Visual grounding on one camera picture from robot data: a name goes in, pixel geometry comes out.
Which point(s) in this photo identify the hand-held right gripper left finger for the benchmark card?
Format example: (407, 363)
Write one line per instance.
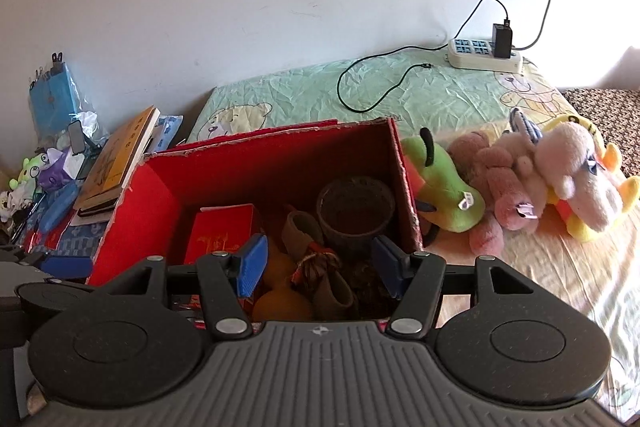
(252, 264)

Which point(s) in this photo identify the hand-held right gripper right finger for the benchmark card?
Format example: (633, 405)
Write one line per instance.
(387, 264)

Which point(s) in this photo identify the pine cone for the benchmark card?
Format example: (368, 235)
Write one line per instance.
(367, 282)

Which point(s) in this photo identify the yellow gourd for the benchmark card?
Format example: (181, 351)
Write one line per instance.
(280, 304)

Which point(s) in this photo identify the small red gold-printed box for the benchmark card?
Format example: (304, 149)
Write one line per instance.
(220, 227)

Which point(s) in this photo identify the printed paper cup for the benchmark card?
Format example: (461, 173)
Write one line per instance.
(350, 212)

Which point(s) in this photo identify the red cardboard box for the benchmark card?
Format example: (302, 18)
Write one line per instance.
(150, 197)

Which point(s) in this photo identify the blue flat box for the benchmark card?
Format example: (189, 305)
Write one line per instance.
(65, 266)

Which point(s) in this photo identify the blue patterned cloth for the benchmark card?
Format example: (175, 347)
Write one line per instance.
(75, 237)

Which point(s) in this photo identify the blue pencil case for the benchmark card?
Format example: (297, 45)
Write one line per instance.
(57, 207)

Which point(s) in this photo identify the small white plush toy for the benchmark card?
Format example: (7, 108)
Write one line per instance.
(6, 202)

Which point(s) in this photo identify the black notebook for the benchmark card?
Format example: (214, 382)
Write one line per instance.
(95, 208)

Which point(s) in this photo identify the small purple plush toy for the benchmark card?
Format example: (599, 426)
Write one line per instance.
(55, 172)

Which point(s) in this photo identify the small green plush toy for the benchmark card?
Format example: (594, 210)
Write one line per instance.
(30, 167)

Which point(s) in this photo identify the pink plush bear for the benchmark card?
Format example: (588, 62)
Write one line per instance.
(500, 187)

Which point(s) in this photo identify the white and blue booklet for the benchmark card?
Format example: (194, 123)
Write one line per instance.
(167, 129)

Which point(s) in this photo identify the small black device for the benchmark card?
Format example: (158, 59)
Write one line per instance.
(76, 139)

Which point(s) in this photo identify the yellow book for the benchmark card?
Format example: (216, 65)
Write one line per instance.
(120, 157)

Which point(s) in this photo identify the cream bed sheet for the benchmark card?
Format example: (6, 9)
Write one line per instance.
(550, 282)

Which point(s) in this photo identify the green cartoon bed sheet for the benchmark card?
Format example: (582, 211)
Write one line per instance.
(300, 92)

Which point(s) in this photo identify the blue striped plush toy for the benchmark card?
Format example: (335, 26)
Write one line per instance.
(524, 124)

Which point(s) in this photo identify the blue packet in plastic bag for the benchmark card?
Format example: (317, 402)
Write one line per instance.
(50, 97)

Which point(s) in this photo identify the pale pink plush elephant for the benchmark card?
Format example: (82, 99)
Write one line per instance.
(575, 167)

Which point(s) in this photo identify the white power strip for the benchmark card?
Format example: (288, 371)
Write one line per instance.
(470, 54)

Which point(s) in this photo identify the black power adapter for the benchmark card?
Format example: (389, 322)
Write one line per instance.
(501, 41)

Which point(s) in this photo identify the yellow plush toy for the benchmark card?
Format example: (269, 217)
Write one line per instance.
(631, 187)

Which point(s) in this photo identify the pink plush toy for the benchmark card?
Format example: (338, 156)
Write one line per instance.
(610, 112)

